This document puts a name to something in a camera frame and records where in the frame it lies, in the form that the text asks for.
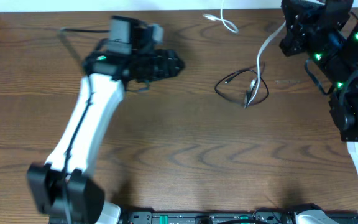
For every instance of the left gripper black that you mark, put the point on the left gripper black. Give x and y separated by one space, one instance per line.
148 66

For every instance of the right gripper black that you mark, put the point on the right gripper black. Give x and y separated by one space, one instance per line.
309 16

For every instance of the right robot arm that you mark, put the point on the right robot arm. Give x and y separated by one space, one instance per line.
337 58

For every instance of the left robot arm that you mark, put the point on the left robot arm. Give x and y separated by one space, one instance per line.
63 187

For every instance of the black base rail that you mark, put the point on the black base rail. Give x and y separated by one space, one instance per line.
150 217

